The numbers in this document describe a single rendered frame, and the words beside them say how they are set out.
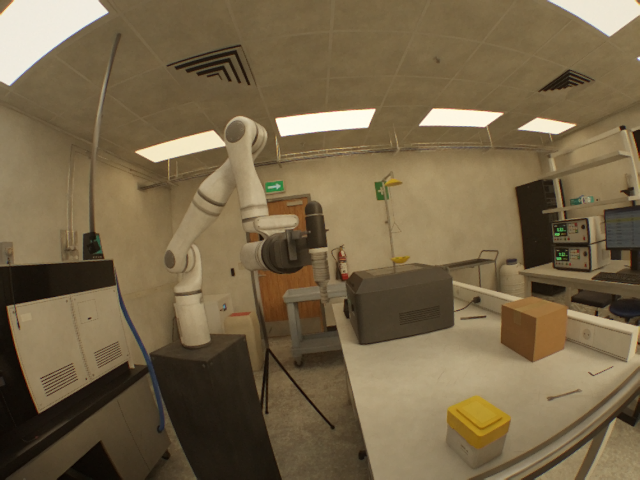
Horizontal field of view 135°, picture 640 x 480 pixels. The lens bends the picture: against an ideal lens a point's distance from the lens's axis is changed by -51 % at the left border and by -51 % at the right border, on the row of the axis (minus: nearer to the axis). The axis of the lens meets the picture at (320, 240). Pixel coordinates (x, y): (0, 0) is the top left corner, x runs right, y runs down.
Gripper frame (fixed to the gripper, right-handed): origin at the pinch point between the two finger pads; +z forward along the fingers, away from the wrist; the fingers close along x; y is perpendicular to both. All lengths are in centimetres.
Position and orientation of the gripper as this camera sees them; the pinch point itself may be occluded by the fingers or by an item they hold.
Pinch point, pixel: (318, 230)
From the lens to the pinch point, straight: 36.2
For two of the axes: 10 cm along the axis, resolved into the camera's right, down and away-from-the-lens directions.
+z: 4.3, -0.7, -9.0
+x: -8.9, 1.0, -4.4
